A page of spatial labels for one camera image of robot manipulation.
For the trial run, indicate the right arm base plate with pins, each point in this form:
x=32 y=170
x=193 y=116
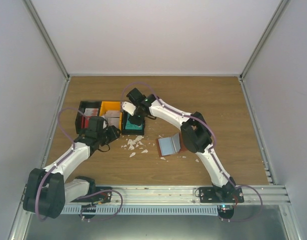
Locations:
x=207 y=194

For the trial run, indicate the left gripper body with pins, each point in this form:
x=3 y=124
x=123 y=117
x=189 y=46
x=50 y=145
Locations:
x=107 y=138

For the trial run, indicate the black bin with green cards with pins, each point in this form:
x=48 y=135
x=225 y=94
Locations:
x=131 y=132

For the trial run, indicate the red cards stack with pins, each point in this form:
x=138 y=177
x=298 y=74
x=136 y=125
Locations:
x=88 y=112

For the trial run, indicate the grey slotted cable duct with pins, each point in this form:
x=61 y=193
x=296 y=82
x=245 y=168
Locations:
x=191 y=210

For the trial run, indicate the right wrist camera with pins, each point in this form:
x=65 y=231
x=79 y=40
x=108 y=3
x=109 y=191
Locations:
x=128 y=107

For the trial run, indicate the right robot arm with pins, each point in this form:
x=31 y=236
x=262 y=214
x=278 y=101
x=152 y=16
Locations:
x=196 y=135

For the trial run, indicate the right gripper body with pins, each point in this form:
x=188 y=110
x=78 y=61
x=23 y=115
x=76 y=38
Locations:
x=140 y=120

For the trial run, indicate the yellow plastic bin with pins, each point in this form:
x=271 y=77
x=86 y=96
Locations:
x=110 y=105

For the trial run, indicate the black bin with red cards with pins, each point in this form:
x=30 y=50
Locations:
x=82 y=106

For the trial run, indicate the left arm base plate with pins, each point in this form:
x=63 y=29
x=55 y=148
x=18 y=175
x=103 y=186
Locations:
x=103 y=197

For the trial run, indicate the aluminium front rail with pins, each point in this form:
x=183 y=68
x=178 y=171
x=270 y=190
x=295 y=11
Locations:
x=184 y=195

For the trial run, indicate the green credit card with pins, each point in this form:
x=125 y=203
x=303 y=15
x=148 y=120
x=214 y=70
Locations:
x=131 y=126

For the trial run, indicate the white cards stack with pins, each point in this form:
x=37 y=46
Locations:
x=113 y=118

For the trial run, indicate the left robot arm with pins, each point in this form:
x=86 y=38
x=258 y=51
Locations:
x=47 y=189

